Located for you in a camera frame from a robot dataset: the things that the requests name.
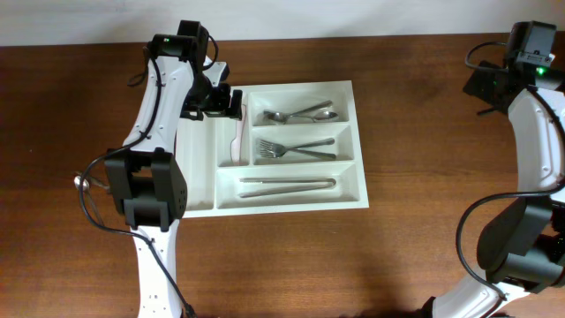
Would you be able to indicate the long steel tongs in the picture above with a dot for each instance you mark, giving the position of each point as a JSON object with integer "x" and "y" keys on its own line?
{"x": 286, "y": 185}

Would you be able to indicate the small dark steel fork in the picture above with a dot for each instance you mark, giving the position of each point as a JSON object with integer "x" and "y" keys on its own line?
{"x": 94, "y": 182}

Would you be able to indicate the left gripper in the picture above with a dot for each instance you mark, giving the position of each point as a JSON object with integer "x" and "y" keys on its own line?
{"x": 236, "y": 114}

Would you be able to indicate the white plastic cutlery tray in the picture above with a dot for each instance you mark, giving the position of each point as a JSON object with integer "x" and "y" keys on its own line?
{"x": 203, "y": 154}

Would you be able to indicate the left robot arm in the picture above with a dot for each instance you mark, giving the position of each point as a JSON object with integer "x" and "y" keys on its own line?
{"x": 145, "y": 180}

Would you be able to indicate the pink plastic knife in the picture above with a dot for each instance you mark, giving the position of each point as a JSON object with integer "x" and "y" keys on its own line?
{"x": 236, "y": 144}

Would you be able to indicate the steel fork in tray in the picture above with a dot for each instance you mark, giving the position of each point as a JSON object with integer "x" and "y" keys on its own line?
{"x": 273, "y": 153}

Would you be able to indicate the steel spoon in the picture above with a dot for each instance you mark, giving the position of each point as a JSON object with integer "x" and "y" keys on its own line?
{"x": 283, "y": 118}
{"x": 323, "y": 116}

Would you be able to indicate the small steel teaspoon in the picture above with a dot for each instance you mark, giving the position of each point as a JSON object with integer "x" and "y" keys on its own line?
{"x": 89, "y": 198}

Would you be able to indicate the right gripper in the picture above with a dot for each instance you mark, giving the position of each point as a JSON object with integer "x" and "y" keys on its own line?
{"x": 478, "y": 82}

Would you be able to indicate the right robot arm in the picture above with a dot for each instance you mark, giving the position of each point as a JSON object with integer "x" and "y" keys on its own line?
{"x": 521, "y": 251}

